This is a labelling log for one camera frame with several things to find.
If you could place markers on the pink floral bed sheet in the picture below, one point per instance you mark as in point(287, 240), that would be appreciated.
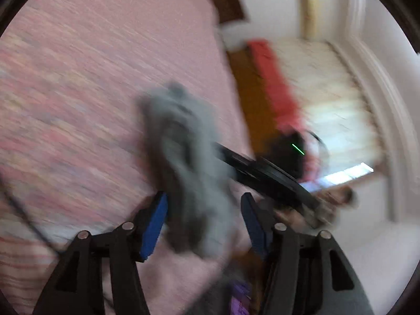
point(98, 88)

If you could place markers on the wooden bedside cabinet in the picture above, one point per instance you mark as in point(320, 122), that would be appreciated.
point(252, 105)

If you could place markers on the wall air conditioner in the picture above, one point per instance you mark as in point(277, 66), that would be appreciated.
point(307, 16)

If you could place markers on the floral cream curtain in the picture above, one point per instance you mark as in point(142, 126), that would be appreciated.
point(334, 105)

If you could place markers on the purple object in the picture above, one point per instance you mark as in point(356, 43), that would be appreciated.
point(241, 298)

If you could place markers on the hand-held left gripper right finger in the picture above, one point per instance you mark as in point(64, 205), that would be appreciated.
point(256, 231)

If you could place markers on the grey-blue fleece pants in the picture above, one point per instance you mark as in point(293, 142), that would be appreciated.
point(187, 170)

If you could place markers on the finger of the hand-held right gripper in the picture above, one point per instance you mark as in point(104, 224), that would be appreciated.
point(259, 170)

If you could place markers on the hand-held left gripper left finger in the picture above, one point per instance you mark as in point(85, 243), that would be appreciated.
point(154, 226)

